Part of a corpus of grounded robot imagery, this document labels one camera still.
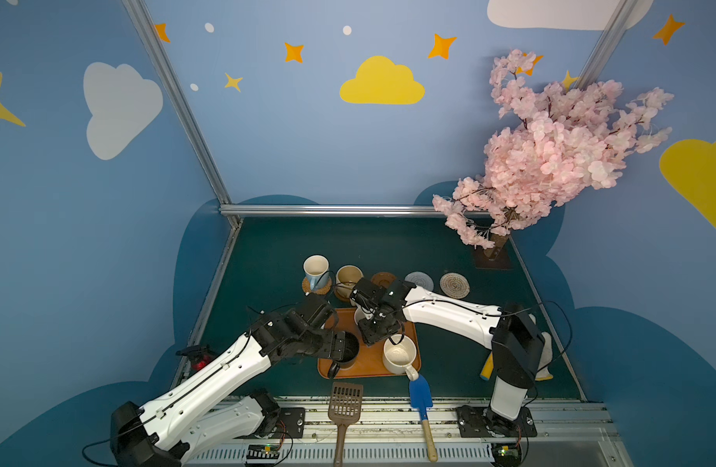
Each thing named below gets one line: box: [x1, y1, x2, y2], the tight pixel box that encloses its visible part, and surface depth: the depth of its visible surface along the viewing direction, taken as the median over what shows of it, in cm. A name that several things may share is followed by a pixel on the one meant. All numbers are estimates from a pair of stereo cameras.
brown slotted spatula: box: [327, 382, 364, 467], surface depth 76 cm
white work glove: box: [535, 331, 554, 382], surface depth 88 cm
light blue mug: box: [303, 254, 330, 291], surface depth 97 cm
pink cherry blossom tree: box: [431, 50, 673, 261], surface depth 71 cm
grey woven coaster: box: [403, 270, 434, 292], surface depth 106 cm
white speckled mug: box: [383, 333, 420, 382], surface depth 80 cm
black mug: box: [327, 331, 360, 380], surface depth 80 cm
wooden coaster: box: [371, 272, 396, 289], surface depth 106 cm
